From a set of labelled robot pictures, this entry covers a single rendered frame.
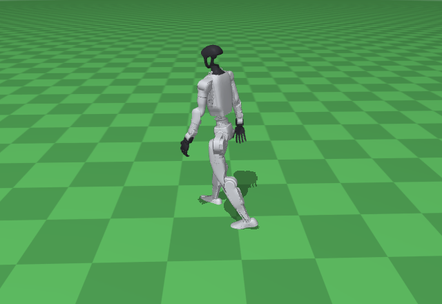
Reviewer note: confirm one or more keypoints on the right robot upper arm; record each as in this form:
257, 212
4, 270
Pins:
234, 89

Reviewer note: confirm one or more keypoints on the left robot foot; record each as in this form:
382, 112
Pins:
241, 224

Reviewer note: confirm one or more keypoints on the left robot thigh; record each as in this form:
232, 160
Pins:
217, 159

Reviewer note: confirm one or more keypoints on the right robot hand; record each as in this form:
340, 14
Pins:
239, 130

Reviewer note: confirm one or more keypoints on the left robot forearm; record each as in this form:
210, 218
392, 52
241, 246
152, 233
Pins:
195, 122

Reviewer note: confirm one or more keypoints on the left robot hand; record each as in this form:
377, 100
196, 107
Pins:
185, 145

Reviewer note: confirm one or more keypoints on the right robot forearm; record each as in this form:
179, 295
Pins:
238, 111

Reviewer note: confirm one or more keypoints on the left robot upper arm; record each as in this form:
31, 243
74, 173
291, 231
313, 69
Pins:
204, 87

